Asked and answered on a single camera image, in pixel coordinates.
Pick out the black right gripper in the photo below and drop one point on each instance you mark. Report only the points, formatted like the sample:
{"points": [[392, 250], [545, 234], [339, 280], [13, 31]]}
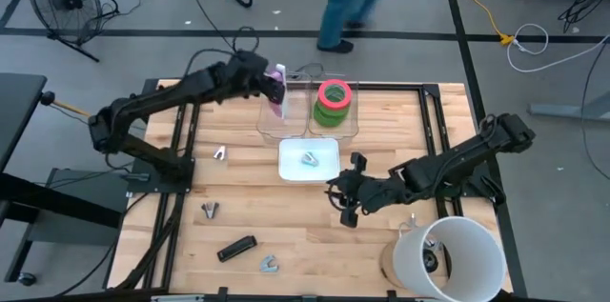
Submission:
{"points": [[355, 192]]}

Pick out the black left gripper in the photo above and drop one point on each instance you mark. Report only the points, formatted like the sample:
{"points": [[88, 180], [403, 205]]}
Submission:
{"points": [[250, 73]]}

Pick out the blue-grey staple remover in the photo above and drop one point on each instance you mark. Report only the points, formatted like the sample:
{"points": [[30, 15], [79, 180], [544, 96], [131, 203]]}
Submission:
{"points": [[310, 159]]}

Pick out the green tape roll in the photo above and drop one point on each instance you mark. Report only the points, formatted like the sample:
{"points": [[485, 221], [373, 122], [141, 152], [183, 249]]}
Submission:
{"points": [[329, 117]]}

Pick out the pink tape roll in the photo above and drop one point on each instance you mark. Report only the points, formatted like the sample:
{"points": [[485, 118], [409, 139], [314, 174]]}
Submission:
{"points": [[335, 84]]}

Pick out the pale grey staple remover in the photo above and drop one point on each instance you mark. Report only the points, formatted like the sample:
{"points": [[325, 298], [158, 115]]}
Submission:
{"points": [[270, 265]]}

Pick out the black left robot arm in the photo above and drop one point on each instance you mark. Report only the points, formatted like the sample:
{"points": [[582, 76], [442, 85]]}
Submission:
{"points": [[157, 94]]}

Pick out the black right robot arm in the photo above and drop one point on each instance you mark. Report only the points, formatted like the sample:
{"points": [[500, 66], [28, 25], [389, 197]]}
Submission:
{"points": [[453, 166]]}

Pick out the lilac staple remover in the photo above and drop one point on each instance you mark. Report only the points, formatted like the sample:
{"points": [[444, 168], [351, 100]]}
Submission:
{"points": [[219, 153]]}

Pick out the black stapler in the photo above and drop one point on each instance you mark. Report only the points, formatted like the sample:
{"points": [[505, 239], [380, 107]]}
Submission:
{"points": [[237, 248]]}

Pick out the dark grey staple remover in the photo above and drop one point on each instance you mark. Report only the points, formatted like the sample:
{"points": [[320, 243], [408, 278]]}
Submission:
{"points": [[209, 210]]}

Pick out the clear plastic bin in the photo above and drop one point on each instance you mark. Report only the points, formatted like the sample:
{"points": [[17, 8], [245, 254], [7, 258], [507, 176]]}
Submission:
{"points": [[290, 126], [352, 126]]}

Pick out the white plastic bin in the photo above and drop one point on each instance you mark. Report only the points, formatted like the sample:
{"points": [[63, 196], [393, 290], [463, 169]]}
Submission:
{"points": [[295, 168]]}

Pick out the round wooden base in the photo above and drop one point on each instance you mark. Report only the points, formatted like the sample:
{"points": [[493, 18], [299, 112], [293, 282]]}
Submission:
{"points": [[387, 264]]}

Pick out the black round object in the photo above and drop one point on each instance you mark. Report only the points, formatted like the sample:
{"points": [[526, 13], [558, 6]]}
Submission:
{"points": [[430, 261]]}

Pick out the person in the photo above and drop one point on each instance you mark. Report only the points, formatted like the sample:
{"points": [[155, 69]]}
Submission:
{"points": [[350, 2]]}

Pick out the white cylindrical container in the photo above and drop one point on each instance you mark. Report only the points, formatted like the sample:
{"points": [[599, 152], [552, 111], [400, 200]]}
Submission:
{"points": [[472, 254]]}

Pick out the wooden stick with black knob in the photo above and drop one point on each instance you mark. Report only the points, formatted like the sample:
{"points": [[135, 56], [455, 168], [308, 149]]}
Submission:
{"points": [[67, 106]]}

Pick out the black floor fan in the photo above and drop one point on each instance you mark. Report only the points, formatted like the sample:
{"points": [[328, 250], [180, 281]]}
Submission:
{"points": [[67, 2]]}

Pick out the grey table leg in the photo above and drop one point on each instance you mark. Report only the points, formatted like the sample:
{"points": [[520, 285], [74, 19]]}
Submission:
{"points": [[567, 109]]}

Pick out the black desk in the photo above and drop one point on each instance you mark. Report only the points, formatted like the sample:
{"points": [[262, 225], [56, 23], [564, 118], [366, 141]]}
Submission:
{"points": [[19, 111]]}

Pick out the black table frame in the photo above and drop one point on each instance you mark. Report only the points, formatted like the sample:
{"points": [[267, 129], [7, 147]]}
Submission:
{"points": [[431, 116]]}

